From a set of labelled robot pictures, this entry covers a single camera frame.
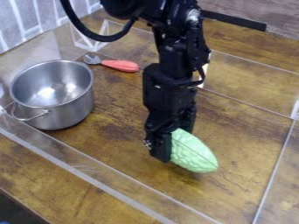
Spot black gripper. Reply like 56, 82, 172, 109
143, 63, 198, 163

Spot green bumpy gourd toy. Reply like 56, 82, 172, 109
171, 129, 219, 173

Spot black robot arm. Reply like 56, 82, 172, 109
102, 0, 211, 162

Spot silver metal pot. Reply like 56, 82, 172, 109
9, 59, 94, 130

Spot clear acrylic triangular stand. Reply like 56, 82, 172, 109
70, 24, 108, 53

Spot red handled metal spoon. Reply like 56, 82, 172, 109
83, 54, 139, 73

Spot clear acrylic tray wall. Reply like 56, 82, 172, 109
0, 21, 299, 224

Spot black cable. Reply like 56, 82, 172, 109
59, 0, 138, 43

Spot black strip on wall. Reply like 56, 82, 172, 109
202, 10, 267, 32

